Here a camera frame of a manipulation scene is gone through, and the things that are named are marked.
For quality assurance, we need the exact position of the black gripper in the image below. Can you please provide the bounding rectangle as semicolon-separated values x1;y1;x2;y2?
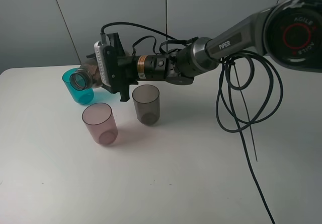
86;53;176;85

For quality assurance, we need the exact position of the brown transparent water bottle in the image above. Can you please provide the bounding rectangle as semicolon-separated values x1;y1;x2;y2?
69;54;134;92

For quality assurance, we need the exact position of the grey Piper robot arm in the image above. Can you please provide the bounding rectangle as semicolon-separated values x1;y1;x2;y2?
87;0;321;92

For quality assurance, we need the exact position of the teal plastic cup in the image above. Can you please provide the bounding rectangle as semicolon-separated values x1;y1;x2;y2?
62;68;94;105

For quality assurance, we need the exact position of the pink plastic cup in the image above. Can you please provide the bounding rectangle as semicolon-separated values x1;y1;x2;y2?
82;103;118;145

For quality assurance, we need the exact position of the grey smoky plastic cup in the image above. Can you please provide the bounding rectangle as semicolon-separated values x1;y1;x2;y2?
132;85;160;126

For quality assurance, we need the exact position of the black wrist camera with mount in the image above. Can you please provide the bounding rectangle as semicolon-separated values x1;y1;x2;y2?
94;33;129;102

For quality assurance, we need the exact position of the black cable bundle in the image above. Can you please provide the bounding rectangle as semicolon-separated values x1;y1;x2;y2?
100;22;284;224

